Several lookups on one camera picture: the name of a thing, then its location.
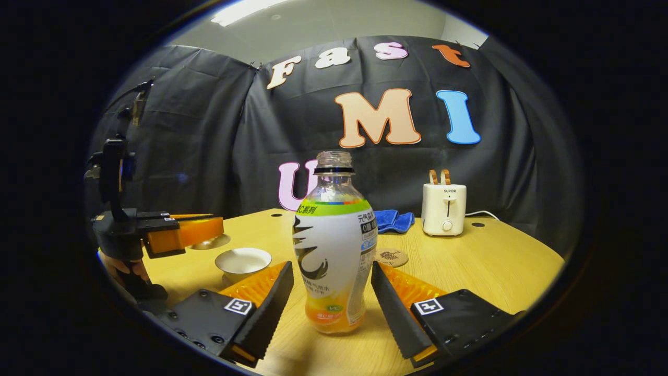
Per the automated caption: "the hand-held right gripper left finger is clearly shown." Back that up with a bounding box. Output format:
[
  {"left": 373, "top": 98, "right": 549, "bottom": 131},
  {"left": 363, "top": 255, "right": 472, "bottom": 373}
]
[{"left": 157, "top": 261, "right": 294, "bottom": 368}]

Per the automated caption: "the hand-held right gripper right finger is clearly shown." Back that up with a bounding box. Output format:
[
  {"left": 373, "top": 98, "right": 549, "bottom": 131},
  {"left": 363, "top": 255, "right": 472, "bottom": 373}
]
[{"left": 371, "top": 261, "right": 525, "bottom": 368}]

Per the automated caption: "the round brown coaster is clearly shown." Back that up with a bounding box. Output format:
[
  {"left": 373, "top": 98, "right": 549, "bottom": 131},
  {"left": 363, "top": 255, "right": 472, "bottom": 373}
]
[{"left": 373, "top": 248, "right": 409, "bottom": 268}]

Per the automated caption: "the white teacup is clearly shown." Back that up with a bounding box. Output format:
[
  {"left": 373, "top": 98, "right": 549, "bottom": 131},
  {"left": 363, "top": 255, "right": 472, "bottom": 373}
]
[{"left": 215, "top": 248, "right": 272, "bottom": 284}]

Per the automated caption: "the plastic water bottle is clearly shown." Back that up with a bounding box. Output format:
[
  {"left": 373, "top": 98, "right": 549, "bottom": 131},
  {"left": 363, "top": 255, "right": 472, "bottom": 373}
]
[{"left": 292, "top": 151, "right": 378, "bottom": 335}]

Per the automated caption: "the black backdrop cloth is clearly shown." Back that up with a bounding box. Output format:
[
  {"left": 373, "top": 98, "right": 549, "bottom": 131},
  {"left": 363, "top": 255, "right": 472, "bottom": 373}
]
[{"left": 86, "top": 36, "right": 585, "bottom": 256}]

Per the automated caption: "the blue towel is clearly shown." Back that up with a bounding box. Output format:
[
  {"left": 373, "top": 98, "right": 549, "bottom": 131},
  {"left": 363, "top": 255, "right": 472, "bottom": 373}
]
[{"left": 374, "top": 209, "right": 416, "bottom": 234}]

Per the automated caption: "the cream toaster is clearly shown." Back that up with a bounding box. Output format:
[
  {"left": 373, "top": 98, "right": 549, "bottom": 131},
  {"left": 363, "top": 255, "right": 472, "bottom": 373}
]
[{"left": 421, "top": 183, "right": 467, "bottom": 237}]

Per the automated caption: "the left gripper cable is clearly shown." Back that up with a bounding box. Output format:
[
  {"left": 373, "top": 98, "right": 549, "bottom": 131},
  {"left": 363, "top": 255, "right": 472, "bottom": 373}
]
[{"left": 104, "top": 78, "right": 155, "bottom": 113}]

